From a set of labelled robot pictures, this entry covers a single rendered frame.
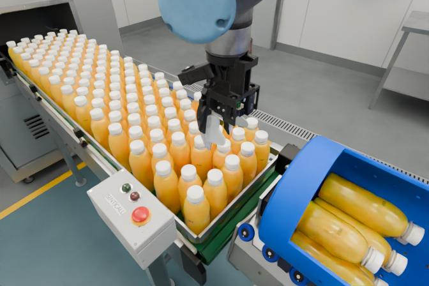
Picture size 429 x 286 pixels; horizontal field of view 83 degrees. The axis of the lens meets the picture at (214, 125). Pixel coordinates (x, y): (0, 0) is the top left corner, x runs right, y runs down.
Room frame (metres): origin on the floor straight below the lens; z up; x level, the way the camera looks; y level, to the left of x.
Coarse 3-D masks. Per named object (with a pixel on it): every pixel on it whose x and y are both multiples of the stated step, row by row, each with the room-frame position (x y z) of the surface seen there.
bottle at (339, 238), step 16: (320, 208) 0.28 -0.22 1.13; (304, 224) 0.26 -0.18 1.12; (320, 224) 0.25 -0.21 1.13; (336, 224) 0.25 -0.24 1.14; (320, 240) 0.23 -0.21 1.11; (336, 240) 0.22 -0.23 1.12; (352, 240) 0.22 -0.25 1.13; (336, 256) 0.21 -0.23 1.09; (352, 256) 0.20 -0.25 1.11; (368, 256) 0.19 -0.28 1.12
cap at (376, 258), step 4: (376, 252) 0.20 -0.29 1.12; (372, 256) 0.19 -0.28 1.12; (376, 256) 0.19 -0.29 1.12; (380, 256) 0.19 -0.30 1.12; (372, 260) 0.19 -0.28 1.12; (376, 260) 0.19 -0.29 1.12; (380, 260) 0.19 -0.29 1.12; (368, 264) 0.18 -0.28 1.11; (372, 264) 0.18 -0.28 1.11; (376, 264) 0.18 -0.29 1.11; (380, 264) 0.18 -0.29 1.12; (368, 268) 0.18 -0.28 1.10; (372, 268) 0.18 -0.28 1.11; (376, 268) 0.18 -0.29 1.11; (372, 272) 0.18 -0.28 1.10; (376, 272) 0.17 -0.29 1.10
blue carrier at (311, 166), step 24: (312, 144) 0.36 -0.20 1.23; (336, 144) 0.38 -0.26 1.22; (288, 168) 0.32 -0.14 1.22; (312, 168) 0.31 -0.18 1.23; (336, 168) 0.43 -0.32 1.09; (360, 168) 0.39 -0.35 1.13; (384, 168) 0.32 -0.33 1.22; (288, 192) 0.28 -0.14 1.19; (312, 192) 0.27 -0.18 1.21; (384, 192) 0.35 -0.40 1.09; (408, 192) 0.32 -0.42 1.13; (264, 216) 0.26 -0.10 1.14; (288, 216) 0.25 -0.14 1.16; (408, 216) 0.31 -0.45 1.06; (264, 240) 0.25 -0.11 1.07; (288, 240) 0.22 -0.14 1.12; (312, 264) 0.18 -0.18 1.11; (408, 264) 0.23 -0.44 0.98
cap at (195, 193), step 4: (188, 188) 0.36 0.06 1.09; (192, 188) 0.36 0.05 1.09; (196, 188) 0.36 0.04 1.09; (200, 188) 0.36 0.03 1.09; (188, 192) 0.35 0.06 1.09; (192, 192) 0.35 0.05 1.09; (196, 192) 0.35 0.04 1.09; (200, 192) 0.35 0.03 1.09; (188, 196) 0.34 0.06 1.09; (192, 196) 0.34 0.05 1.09; (196, 196) 0.34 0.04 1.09; (200, 196) 0.34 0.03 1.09; (192, 200) 0.33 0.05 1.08; (196, 200) 0.33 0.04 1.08
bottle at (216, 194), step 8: (208, 184) 0.39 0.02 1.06; (216, 184) 0.39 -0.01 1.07; (224, 184) 0.40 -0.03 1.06; (208, 192) 0.38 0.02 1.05; (216, 192) 0.38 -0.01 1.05; (224, 192) 0.39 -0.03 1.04; (216, 200) 0.37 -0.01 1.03; (224, 200) 0.38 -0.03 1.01; (216, 208) 0.37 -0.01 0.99; (224, 208) 0.38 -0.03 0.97; (216, 216) 0.37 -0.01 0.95
